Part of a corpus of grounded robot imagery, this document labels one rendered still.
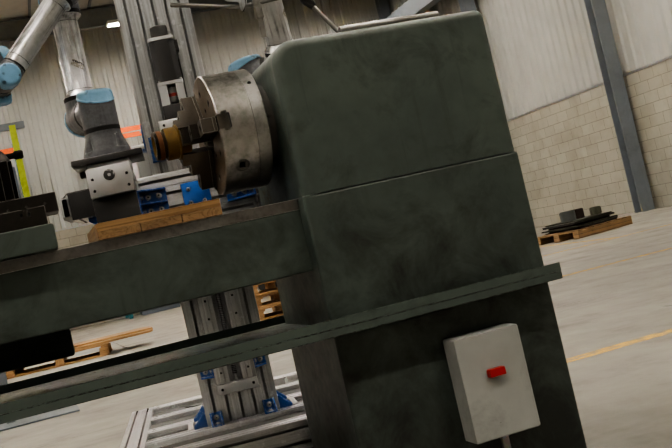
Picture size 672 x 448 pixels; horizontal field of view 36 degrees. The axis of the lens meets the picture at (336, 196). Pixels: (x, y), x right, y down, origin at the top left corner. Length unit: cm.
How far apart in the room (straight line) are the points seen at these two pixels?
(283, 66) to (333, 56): 13
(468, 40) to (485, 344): 79
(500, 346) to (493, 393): 12
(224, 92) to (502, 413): 105
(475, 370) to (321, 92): 78
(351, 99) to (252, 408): 133
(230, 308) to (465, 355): 110
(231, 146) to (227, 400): 122
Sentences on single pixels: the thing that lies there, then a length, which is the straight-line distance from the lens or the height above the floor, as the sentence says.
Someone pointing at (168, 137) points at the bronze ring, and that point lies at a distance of 266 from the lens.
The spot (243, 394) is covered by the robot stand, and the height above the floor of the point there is 31.
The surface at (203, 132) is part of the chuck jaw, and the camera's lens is 257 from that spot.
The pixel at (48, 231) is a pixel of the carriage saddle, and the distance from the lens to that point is 242.
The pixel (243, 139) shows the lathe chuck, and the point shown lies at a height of 104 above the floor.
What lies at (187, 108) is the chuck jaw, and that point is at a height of 117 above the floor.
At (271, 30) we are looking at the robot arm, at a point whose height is 144.
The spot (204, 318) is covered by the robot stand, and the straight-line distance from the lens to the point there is 343.
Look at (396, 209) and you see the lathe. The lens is 259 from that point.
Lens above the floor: 75
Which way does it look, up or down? 2 degrees up
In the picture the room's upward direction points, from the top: 13 degrees counter-clockwise
